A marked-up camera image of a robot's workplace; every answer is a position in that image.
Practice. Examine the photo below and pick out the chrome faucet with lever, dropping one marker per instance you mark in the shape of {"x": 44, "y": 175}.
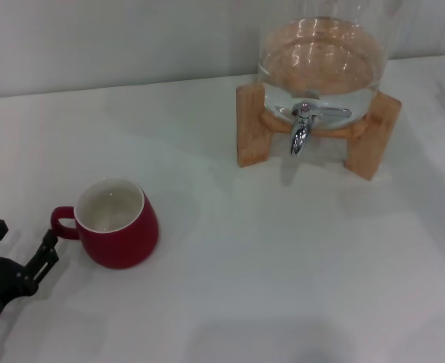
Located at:
{"x": 300, "y": 136}

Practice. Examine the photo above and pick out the red ceramic cup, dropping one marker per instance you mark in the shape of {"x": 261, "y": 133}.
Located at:
{"x": 124, "y": 238}

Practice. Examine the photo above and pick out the glass water dispenser jar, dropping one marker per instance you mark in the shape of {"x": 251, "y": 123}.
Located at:
{"x": 321, "y": 56}

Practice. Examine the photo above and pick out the wooden dispenser stand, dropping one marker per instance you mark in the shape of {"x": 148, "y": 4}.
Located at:
{"x": 251, "y": 128}

